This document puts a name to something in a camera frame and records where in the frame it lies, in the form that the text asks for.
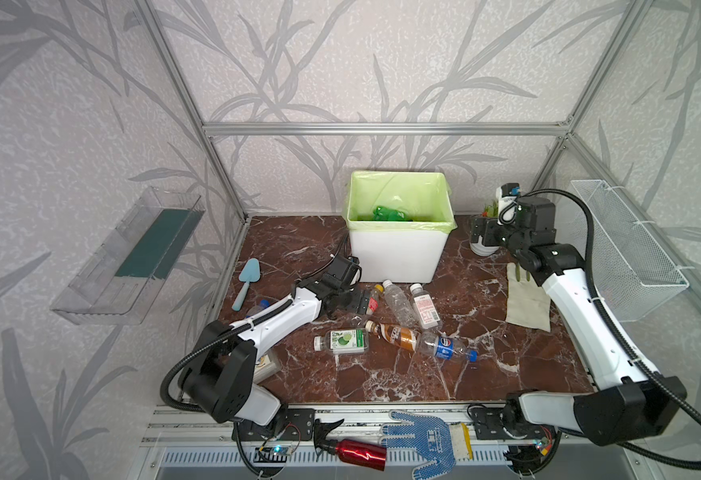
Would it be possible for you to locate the green plastic bottle yellow cap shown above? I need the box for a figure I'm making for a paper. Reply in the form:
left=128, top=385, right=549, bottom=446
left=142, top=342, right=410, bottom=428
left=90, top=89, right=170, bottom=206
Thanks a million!
left=372, top=205, right=413, bottom=222

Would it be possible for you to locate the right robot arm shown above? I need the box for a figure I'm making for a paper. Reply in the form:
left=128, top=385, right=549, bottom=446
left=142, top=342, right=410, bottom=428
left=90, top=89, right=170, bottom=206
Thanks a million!
left=471, top=183, right=701, bottom=471

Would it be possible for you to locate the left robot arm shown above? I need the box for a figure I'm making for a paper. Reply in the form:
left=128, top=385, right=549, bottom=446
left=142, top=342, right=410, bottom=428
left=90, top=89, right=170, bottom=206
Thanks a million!
left=160, top=280, right=370, bottom=426

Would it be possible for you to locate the white bin with green liner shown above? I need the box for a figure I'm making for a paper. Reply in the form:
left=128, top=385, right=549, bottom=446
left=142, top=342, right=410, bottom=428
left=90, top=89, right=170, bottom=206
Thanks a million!
left=344, top=171, right=456, bottom=284

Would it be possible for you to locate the potted plant white pot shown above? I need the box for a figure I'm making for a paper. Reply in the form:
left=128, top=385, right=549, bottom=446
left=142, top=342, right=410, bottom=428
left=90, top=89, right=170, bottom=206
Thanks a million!
left=470, top=200, right=503, bottom=257

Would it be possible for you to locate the red label yellow cap bottle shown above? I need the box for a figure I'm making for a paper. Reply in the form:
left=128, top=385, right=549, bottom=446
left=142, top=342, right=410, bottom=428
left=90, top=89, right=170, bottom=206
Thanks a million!
left=366, top=284, right=384, bottom=316

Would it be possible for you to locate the lime label white cap bottle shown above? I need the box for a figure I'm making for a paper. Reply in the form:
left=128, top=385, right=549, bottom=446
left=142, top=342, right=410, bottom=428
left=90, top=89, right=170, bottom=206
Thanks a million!
left=314, top=329, right=368, bottom=355

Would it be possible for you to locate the clear bottle white cap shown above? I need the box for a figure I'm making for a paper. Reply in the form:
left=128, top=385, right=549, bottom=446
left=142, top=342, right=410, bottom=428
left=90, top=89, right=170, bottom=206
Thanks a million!
left=382, top=280, right=418, bottom=329

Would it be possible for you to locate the brown label tea bottle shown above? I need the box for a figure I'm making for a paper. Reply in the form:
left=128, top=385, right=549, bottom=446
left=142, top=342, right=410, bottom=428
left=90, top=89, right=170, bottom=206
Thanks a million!
left=364, top=321, right=418, bottom=352

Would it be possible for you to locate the square red text label bottle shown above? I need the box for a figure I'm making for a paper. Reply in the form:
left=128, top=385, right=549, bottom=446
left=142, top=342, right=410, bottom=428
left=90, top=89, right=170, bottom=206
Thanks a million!
left=409, top=283, right=441, bottom=330

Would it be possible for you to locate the beige work glove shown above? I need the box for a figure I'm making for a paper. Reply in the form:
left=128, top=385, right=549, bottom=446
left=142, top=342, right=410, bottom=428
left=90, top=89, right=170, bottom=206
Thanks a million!
left=505, top=263, right=550, bottom=332

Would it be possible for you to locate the blue cap clear bottle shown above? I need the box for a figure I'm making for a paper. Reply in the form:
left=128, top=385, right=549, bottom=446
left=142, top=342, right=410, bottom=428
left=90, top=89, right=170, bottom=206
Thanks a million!
left=246, top=299, right=270, bottom=318

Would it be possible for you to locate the pepsi bottle blue cap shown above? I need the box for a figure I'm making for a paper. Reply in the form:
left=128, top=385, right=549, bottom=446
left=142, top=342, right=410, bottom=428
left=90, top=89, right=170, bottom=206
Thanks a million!
left=416, top=331, right=478, bottom=363

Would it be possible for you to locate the light blue spatula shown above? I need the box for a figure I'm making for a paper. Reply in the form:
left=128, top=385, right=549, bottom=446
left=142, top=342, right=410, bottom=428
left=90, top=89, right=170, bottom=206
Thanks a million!
left=232, top=258, right=262, bottom=312

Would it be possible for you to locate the blue dotted knit glove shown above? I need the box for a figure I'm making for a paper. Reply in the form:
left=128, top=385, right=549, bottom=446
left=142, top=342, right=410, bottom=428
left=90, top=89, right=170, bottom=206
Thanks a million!
left=380, top=410, right=456, bottom=480

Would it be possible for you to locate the red metal flask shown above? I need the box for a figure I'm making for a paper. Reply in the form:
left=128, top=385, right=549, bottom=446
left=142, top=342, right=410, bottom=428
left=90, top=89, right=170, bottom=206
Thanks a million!
left=314, top=419, right=387, bottom=471

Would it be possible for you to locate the green circuit board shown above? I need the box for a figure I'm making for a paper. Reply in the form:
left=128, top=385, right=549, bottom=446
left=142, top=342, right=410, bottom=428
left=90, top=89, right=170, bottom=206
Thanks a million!
left=256, top=444, right=300, bottom=463

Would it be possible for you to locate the yellow sponge pad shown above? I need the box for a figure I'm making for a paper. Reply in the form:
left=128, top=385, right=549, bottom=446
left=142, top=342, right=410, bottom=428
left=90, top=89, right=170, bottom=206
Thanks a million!
left=449, top=423, right=473, bottom=461

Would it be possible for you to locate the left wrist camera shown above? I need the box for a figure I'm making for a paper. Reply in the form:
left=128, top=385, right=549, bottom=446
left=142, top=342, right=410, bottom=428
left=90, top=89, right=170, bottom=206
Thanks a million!
left=326, top=256, right=361, bottom=289

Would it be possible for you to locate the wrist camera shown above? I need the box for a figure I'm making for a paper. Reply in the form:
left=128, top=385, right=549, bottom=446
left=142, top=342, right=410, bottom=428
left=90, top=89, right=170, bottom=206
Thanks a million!
left=326, top=256, right=361, bottom=289
left=496, top=183, right=520, bottom=224

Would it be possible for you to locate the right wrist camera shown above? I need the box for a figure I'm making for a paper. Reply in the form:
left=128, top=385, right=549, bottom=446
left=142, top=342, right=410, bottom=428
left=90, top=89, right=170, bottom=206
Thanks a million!
left=496, top=183, right=520, bottom=224

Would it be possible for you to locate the white wire mesh basket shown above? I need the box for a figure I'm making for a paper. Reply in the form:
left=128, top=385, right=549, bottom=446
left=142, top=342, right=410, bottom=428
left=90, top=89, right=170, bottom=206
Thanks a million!
left=567, top=180, right=688, bottom=323

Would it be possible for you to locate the clear acrylic wall shelf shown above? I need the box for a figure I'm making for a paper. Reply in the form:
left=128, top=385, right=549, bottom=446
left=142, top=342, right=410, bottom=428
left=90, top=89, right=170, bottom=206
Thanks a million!
left=50, top=187, right=206, bottom=326

